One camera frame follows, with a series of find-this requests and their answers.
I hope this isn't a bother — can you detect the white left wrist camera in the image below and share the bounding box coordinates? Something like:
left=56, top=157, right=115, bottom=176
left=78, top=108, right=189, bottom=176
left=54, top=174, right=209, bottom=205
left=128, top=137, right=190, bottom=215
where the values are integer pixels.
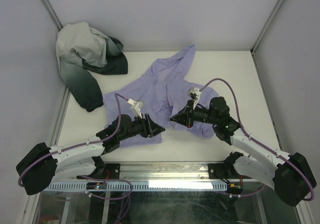
left=127, top=99, right=144, bottom=118

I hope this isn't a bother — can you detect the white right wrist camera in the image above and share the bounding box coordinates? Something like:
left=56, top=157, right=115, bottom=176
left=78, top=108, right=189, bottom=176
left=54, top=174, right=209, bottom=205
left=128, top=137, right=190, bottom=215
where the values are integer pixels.
left=188, top=87, right=202, bottom=109

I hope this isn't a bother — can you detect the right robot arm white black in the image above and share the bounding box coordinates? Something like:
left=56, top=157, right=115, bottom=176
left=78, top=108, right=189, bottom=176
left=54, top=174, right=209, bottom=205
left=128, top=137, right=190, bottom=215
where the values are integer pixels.
left=170, top=97, right=317, bottom=206

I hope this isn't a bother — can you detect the lavender purple jacket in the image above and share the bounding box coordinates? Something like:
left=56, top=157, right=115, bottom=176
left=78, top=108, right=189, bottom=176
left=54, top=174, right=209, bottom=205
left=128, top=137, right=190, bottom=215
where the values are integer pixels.
left=102, top=45, right=219, bottom=148

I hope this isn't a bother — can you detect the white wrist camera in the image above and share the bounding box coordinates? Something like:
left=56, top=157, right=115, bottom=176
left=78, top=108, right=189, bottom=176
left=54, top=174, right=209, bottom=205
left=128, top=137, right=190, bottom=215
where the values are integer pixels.
left=188, top=87, right=202, bottom=109
left=127, top=99, right=144, bottom=118

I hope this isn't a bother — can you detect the aluminium right corner post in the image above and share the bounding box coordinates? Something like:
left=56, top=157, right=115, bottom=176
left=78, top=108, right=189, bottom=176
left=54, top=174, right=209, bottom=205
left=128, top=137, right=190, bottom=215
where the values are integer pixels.
left=250, top=0, right=286, bottom=55

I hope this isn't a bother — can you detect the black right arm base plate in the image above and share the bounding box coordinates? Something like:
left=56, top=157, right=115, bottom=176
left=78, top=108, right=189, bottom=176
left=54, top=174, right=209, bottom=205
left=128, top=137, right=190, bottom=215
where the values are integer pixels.
left=207, top=162, right=241, bottom=180

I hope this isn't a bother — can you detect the aluminium left corner post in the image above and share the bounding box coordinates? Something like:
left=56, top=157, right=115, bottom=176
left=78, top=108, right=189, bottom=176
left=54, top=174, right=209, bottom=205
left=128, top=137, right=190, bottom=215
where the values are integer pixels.
left=40, top=0, right=63, bottom=32

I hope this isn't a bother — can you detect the grey slotted cable duct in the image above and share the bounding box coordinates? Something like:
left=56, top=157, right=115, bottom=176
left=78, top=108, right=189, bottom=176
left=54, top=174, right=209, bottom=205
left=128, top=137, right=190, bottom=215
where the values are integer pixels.
left=45, top=180, right=227, bottom=192

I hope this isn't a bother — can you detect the grey and dark green jacket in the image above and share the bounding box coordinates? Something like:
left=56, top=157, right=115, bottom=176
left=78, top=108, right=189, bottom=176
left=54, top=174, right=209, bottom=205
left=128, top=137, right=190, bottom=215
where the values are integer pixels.
left=55, top=22, right=129, bottom=112

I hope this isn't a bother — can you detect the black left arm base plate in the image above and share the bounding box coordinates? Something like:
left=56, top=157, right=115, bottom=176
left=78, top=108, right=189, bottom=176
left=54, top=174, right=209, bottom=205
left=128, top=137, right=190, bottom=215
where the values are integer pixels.
left=85, top=163, right=121, bottom=179

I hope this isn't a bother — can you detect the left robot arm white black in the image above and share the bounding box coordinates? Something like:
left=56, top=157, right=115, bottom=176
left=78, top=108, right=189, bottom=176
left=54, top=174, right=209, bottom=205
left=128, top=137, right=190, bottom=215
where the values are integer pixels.
left=16, top=114, right=166, bottom=195

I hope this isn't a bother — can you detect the aluminium mounting rail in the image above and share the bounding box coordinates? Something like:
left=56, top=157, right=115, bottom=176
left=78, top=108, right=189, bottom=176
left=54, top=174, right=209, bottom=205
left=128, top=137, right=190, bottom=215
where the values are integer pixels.
left=30, top=160, right=300, bottom=183

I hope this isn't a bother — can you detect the aluminium corner post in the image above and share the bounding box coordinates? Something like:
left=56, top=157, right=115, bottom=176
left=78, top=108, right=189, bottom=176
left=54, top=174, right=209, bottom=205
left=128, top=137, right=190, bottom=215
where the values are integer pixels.
left=250, top=0, right=286, bottom=55
left=40, top=0, right=63, bottom=32

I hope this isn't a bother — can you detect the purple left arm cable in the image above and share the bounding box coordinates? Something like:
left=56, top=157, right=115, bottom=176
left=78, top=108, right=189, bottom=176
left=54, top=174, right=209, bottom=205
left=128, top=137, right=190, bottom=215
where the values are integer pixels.
left=17, top=92, right=136, bottom=224

